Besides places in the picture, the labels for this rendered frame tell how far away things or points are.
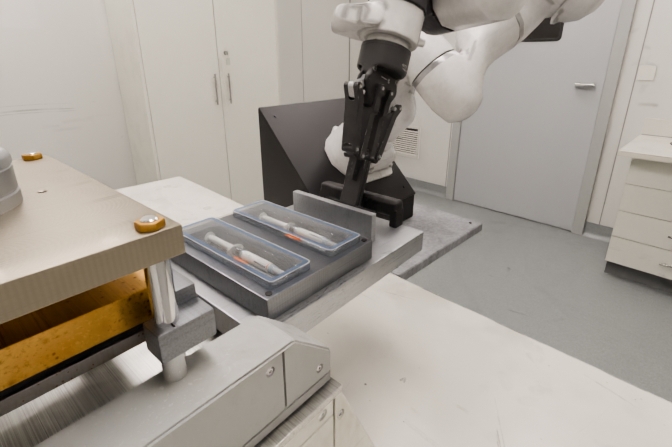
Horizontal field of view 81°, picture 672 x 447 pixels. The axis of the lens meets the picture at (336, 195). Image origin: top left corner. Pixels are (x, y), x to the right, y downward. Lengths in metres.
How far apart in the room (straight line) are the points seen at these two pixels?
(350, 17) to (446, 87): 0.31
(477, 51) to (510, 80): 2.40
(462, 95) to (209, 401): 0.70
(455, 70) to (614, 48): 2.30
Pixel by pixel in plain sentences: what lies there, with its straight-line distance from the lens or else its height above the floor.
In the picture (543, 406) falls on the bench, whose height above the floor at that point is 0.75.
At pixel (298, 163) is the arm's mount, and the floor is 0.96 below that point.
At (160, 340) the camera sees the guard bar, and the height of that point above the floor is 1.04.
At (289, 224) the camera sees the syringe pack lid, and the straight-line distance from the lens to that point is 0.50.
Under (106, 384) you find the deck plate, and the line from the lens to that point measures 0.44.
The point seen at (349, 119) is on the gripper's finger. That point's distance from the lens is 0.56.
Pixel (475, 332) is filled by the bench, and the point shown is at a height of 0.75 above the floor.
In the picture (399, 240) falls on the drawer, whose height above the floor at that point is 0.97.
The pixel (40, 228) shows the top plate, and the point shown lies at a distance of 0.29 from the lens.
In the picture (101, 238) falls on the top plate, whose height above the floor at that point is 1.11.
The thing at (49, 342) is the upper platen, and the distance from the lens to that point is 0.29.
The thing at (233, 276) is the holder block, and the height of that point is 0.99.
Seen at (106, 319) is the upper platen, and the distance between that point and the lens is 0.30.
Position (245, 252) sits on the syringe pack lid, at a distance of 0.44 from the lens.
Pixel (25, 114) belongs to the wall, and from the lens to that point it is 2.90.
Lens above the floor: 1.21
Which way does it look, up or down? 20 degrees down
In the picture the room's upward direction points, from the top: straight up
